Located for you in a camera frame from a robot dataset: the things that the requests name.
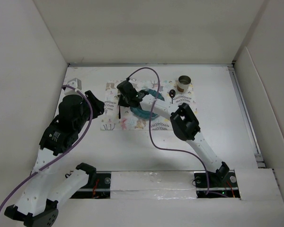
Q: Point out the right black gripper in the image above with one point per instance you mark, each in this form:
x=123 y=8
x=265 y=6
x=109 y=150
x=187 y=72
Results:
x=122 y=103

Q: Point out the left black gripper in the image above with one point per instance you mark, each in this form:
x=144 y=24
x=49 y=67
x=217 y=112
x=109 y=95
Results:
x=97 y=105

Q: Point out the black fork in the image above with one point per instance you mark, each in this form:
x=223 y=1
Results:
x=119 y=108

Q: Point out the teal scalloped plate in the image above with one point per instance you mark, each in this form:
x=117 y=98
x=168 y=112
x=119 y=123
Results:
x=142 y=114

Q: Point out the patterned white cloth napkin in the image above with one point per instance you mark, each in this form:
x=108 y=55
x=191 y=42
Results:
x=129 y=121

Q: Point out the black spoon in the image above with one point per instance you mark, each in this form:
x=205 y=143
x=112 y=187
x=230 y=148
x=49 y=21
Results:
x=172 y=94

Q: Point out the brown paper cup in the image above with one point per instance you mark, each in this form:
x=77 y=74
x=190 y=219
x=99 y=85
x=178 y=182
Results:
x=183 y=83

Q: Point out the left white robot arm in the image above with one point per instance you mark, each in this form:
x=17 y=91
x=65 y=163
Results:
x=39 y=203

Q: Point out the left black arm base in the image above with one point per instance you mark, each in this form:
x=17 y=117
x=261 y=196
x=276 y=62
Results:
x=99 y=190

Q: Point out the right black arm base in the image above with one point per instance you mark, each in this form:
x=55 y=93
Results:
x=227 y=188

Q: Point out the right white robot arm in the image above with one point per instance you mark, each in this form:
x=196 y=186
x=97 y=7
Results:
x=184 y=123

